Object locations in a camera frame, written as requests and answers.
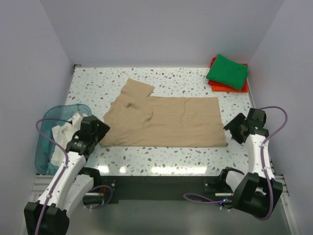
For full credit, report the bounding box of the beige t shirt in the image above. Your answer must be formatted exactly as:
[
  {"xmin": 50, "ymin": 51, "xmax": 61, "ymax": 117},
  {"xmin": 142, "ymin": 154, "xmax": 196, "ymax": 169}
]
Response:
[{"xmin": 101, "ymin": 78, "xmax": 226, "ymax": 148}]

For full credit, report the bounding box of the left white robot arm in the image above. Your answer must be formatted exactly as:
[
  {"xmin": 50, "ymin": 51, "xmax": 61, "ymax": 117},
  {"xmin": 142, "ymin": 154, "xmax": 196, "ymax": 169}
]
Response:
[{"xmin": 24, "ymin": 115, "xmax": 113, "ymax": 235}]

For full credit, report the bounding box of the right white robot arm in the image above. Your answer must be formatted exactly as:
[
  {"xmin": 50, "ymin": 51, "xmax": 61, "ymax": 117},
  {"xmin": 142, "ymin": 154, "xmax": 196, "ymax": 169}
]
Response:
[{"xmin": 218, "ymin": 108, "xmax": 283, "ymax": 220}]

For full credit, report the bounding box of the white cloth in basket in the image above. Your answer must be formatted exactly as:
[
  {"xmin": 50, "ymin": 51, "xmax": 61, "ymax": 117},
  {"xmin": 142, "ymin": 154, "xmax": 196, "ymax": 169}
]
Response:
[{"xmin": 50, "ymin": 112, "xmax": 87, "ymax": 167}]

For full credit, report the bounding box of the teal plastic basket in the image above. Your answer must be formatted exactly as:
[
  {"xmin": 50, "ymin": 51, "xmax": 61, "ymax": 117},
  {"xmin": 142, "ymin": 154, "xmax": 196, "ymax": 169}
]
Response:
[{"xmin": 35, "ymin": 103, "xmax": 92, "ymax": 175}]

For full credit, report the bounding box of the folded orange t shirt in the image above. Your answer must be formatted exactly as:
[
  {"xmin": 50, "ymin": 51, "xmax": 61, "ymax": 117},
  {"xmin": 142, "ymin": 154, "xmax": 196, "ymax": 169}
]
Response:
[{"xmin": 210, "ymin": 56, "xmax": 249, "ymax": 93}]

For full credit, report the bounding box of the folded green t shirt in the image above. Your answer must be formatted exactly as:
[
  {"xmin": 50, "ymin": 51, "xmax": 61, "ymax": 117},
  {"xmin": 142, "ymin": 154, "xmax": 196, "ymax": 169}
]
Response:
[{"xmin": 206, "ymin": 54, "xmax": 248, "ymax": 90}]

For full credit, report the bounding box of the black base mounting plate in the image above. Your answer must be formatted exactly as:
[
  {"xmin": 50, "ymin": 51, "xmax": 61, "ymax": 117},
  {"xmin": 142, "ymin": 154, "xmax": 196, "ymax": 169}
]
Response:
[{"xmin": 83, "ymin": 176, "xmax": 232, "ymax": 209}]

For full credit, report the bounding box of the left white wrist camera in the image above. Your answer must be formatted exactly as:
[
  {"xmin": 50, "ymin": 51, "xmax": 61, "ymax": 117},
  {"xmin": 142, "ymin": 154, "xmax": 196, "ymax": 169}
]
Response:
[{"xmin": 72, "ymin": 115, "xmax": 83, "ymax": 130}]

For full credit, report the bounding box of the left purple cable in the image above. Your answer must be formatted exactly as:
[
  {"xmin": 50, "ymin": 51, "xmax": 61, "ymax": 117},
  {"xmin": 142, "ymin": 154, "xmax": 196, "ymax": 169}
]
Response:
[{"xmin": 34, "ymin": 118, "xmax": 69, "ymax": 235}]

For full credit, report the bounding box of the purple cable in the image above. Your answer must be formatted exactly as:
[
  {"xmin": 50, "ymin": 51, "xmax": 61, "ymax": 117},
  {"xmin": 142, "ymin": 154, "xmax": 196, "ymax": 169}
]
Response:
[
  {"xmin": 34, "ymin": 118, "xmax": 69, "ymax": 235},
  {"xmin": 183, "ymin": 106, "xmax": 288, "ymax": 221}
]

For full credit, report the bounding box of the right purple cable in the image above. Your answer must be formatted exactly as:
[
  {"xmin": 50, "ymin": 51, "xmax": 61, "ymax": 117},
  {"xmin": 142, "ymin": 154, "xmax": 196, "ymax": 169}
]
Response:
[{"xmin": 183, "ymin": 106, "xmax": 288, "ymax": 221}]

